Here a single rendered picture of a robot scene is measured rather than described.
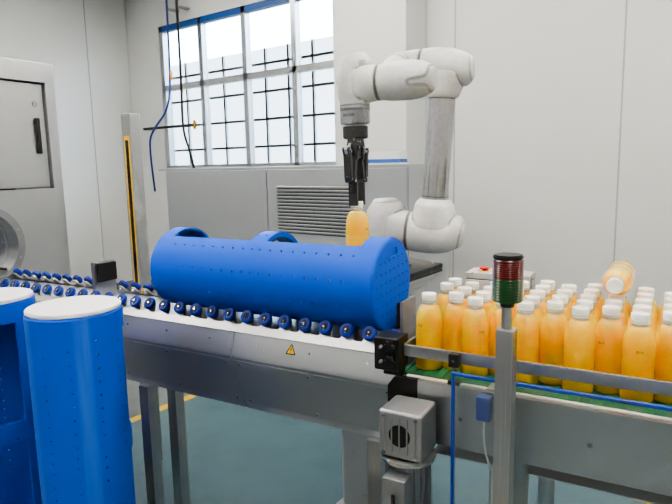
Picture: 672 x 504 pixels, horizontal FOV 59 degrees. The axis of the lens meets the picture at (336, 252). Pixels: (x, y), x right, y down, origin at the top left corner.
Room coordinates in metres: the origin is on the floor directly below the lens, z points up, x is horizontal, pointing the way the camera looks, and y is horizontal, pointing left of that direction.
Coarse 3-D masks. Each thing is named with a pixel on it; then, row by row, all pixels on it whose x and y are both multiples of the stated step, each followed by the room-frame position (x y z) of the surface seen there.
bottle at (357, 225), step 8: (352, 208) 1.78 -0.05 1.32; (360, 208) 1.77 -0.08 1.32; (352, 216) 1.76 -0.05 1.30; (360, 216) 1.76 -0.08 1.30; (352, 224) 1.76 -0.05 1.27; (360, 224) 1.76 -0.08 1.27; (368, 224) 1.78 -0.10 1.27; (352, 232) 1.76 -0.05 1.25; (360, 232) 1.76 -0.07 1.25; (368, 232) 1.78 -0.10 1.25; (352, 240) 1.76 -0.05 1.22; (360, 240) 1.75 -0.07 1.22
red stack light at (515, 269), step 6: (492, 264) 1.22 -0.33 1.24; (498, 264) 1.19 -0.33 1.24; (504, 264) 1.19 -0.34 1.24; (510, 264) 1.18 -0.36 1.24; (516, 264) 1.18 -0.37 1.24; (522, 264) 1.19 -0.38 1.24; (492, 270) 1.22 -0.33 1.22; (498, 270) 1.19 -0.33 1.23; (504, 270) 1.19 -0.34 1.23; (510, 270) 1.18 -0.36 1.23; (516, 270) 1.18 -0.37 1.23; (522, 270) 1.19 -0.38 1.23; (492, 276) 1.21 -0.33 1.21; (498, 276) 1.19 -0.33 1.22; (504, 276) 1.19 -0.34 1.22; (510, 276) 1.18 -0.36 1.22; (516, 276) 1.18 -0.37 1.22; (522, 276) 1.19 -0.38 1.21
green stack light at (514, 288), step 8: (496, 280) 1.20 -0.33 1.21; (504, 280) 1.19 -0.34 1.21; (512, 280) 1.19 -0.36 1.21; (520, 280) 1.19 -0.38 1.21; (496, 288) 1.20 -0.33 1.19; (504, 288) 1.19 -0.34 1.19; (512, 288) 1.18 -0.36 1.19; (520, 288) 1.19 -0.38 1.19; (496, 296) 1.20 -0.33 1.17; (504, 296) 1.18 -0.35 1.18; (512, 296) 1.18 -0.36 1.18; (520, 296) 1.19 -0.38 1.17
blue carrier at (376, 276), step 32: (160, 256) 2.03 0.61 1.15; (192, 256) 1.97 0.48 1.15; (224, 256) 1.90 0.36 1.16; (256, 256) 1.84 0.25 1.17; (288, 256) 1.79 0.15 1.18; (320, 256) 1.73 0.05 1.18; (352, 256) 1.69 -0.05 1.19; (384, 256) 1.69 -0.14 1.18; (160, 288) 2.04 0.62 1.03; (192, 288) 1.96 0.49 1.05; (224, 288) 1.88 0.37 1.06; (256, 288) 1.82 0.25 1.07; (288, 288) 1.75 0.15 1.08; (320, 288) 1.70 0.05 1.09; (352, 288) 1.64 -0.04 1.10; (384, 288) 1.69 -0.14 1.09; (320, 320) 1.77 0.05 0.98; (352, 320) 1.69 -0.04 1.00; (384, 320) 1.69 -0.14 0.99
